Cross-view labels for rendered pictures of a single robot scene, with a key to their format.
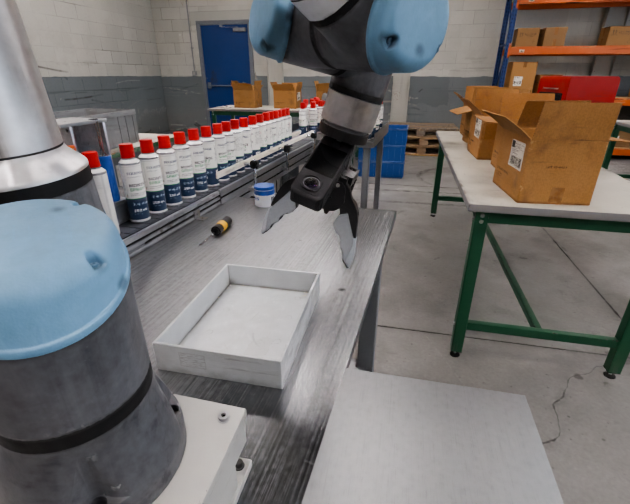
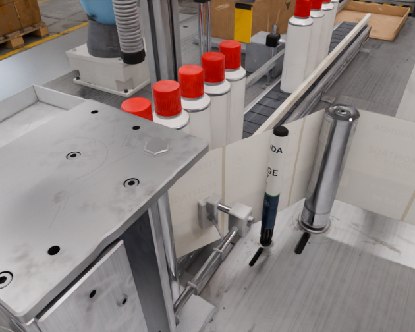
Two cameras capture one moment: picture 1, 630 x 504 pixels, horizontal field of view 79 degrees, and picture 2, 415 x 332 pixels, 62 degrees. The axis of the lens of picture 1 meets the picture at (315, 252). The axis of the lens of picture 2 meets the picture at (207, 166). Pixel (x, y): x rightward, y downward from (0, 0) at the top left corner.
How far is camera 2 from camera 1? 1.29 m
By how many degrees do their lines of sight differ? 114
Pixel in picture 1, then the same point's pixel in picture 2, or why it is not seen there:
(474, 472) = (2, 72)
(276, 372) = (37, 91)
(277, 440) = (58, 87)
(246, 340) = (34, 125)
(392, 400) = not seen: outside the picture
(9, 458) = not seen: hidden behind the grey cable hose
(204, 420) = (81, 51)
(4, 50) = not seen: outside the picture
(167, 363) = not seen: hidden behind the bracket
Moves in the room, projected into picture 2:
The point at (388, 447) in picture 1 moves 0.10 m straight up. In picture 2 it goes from (20, 80) to (7, 46)
